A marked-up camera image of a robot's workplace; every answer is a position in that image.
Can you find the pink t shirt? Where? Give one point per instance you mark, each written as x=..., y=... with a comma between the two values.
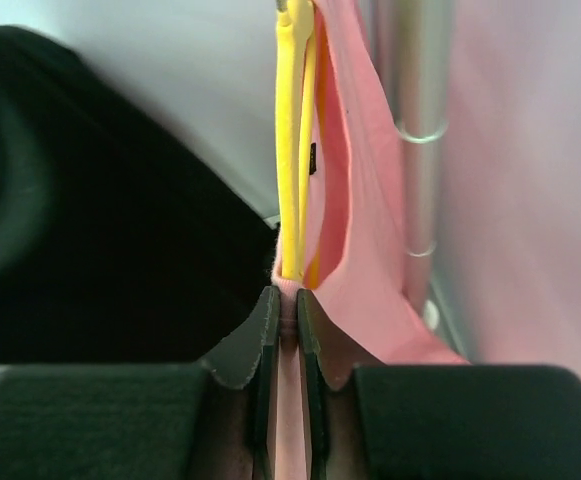
x=355, y=227

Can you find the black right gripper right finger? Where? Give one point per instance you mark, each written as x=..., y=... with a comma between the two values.
x=369, y=420

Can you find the black t shirt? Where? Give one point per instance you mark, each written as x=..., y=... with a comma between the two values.
x=117, y=244

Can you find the yellow hanger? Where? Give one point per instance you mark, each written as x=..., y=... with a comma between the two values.
x=296, y=46

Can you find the metal clothes rack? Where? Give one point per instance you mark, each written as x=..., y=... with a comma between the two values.
x=411, y=52

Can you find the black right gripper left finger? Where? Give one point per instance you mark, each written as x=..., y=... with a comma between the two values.
x=210, y=419

